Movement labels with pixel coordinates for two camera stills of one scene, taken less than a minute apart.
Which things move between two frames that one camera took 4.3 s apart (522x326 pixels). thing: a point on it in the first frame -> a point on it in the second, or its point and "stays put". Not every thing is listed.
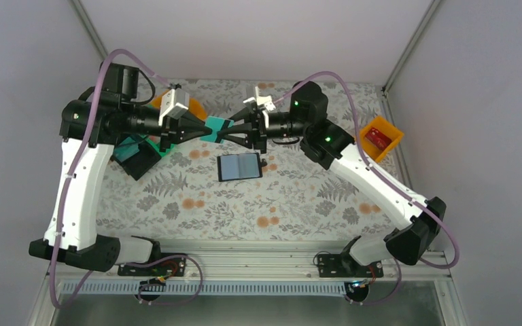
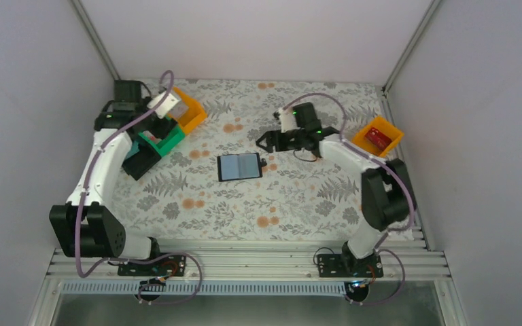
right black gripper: x=262 y=131 -> x=281 y=139
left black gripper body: x=166 y=132 -> x=141 y=137
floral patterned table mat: x=219 y=184 stays put
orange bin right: x=378 y=137 stays put
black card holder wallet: x=240 y=166 stays put
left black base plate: x=172 y=267 stays put
